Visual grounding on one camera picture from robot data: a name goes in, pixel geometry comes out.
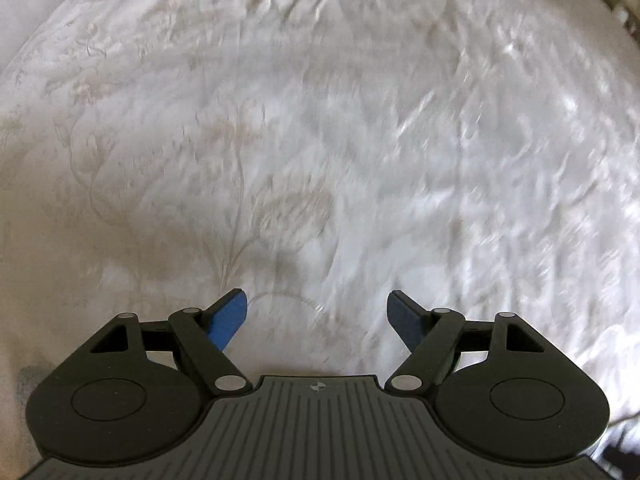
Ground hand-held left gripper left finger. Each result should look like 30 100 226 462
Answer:
89 288 249 394

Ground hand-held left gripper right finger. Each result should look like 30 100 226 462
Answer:
386 289 547 394

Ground white embroidered bedspread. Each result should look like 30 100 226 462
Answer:
0 0 640 461

